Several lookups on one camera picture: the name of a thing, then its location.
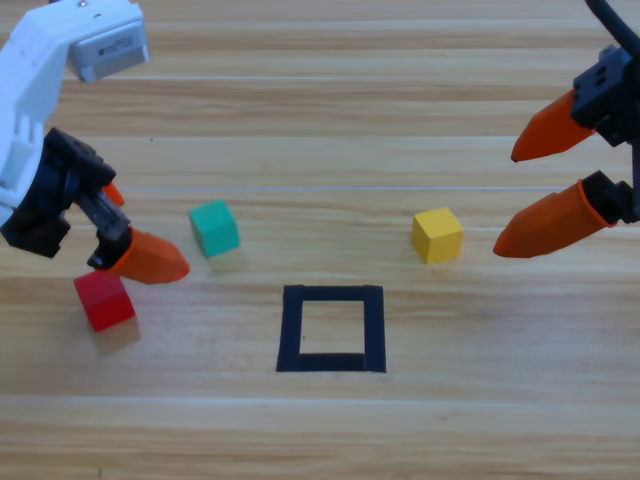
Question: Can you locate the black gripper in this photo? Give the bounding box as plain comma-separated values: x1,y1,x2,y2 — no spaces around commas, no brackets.
492,44,640,260
0,127,192,287

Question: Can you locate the green wooden block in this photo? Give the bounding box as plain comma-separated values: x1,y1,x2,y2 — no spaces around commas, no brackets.
188,199,242,259

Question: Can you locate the red wooden block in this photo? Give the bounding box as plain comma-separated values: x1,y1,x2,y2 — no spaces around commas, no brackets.
73,269,137,334

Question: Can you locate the yellow wooden block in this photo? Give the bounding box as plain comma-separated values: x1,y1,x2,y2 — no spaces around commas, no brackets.
411,207,465,265

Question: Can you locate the black tape square outline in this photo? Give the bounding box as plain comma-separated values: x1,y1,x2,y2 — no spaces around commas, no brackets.
275,283,388,375

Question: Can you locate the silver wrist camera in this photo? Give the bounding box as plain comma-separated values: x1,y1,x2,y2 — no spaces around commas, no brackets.
68,18,151,84

